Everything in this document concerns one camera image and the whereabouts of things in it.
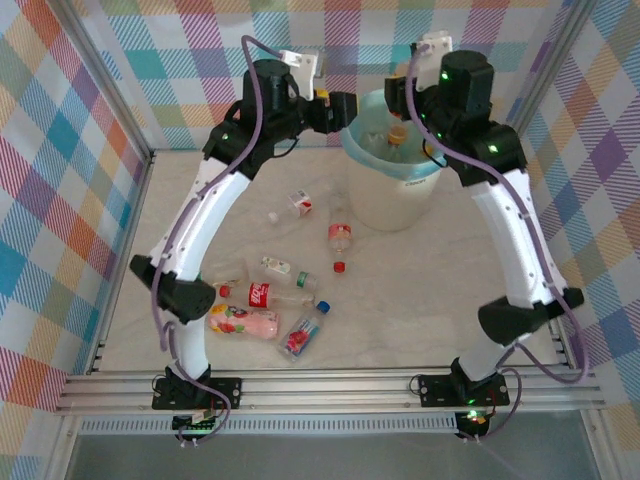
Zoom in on small bottle red white label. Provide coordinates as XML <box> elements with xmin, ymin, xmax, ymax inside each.
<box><xmin>268</xmin><ymin>188</ymin><xmax>315</xmax><ymax>223</ymax></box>

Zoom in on small circuit board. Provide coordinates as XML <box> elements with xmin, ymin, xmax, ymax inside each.
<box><xmin>455</xmin><ymin>408</ymin><xmax>490</xmax><ymax>427</ymax></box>
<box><xmin>171</xmin><ymin>412</ymin><xmax>221</xmax><ymax>435</ymax></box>

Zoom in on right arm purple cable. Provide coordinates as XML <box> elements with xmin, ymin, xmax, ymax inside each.
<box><xmin>404</xmin><ymin>42</ymin><xmax>589</xmax><ymax>444</ymax></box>

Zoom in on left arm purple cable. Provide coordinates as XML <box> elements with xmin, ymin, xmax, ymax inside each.
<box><xmin>152</xmin><ymin>34</ymin><xmax>314</xmax><ymax>446</ymax></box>

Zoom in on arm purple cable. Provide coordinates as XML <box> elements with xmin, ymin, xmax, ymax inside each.
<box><xmin>152</xmin><ymin>34</ymin><xmax>314</xmax><ymax>446</ymax></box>
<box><xmin>404</xmin><ymin>42</ymin><xmax>589</xmax><ymax>444</ymax></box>

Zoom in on clear bottle green cap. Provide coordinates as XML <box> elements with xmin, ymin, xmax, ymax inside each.
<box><xmin>197</xmin><ymin>258</ymin><xmax>250</xmax><ymax>289</ymax></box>

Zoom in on blue cap bottle pink label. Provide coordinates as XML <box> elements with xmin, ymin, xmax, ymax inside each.
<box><xmin>276</xmin><ymin>301</ymin><xmax>335</xmax><ymax>357</ymax></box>

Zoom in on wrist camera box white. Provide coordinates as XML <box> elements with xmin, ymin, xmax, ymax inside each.
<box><xmin>410</xmin><ymin>30</ymin><xmax>454</xmax><ymax>91</ymax></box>
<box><xmin>278</xmin><ymin>48</ymin><xmax>326</xmax><ymax>101</ymax></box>

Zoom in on clear bottle pink red label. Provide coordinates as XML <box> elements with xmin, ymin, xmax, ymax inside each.
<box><xmin>327</xmin><ymin>193</ymin><xmax>354</xmax><ymax>274</ymax></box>

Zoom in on aluminium side rail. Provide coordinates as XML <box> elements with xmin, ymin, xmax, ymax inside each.
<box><xmin>498</xmin><ymin>144</ymin><xmax>576</xmax><ymax>371</ymax></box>
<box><xmin>84</xmin><ymin>152</ymin><xmax>156</xmax><ymax>376</ymax></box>

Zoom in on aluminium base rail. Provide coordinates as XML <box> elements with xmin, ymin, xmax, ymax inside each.
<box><xmin>53</xmin><ymin>372</ymin><xmax>607</xmax><ymax>417</ymax></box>

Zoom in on pink drink bottle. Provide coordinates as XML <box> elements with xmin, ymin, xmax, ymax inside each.
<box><xmin>207</xmin><ymin>303</ymin><xmax>281</xmax><ymax>340</ymax></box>

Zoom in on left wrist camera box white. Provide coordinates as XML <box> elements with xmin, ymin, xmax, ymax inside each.
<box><xmin>278</xmin><ymin>48</ymin><xmax>326</xmax><ymax>101</ymax></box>

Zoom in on slotted grey cable duct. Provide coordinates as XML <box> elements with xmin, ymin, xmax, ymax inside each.
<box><xmin>79</xmin><ymin>417</ymin><xmax>459</xmax><ymax>437</ymax></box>

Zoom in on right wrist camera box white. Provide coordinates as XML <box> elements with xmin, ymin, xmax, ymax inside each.
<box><xmin>410</xmin><ymin>30</ymin><xmax>454</xmax><ymax>91</ymax></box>

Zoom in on orange juice bottle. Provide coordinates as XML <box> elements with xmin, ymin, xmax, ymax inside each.
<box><xmin>386</xmin><ymin>122</ymin><xmax>410</xmax><ymax>151</ymax></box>

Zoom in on clear bottle white green label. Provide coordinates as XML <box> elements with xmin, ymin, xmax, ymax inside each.
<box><xmin>258</xmin><ymin>255</ymin><xmax>320</xmax><ymax>291</ymax></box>

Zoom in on aluminium frame post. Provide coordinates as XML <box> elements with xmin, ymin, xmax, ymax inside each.
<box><xmin>498</xmin><ymin>0</ymin><xmax>599</xmax><ymax>157</ymax></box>
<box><xmin>52</xmin><ymin>0</ymin><xmax>155</xmax><ymax>166</ymax></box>

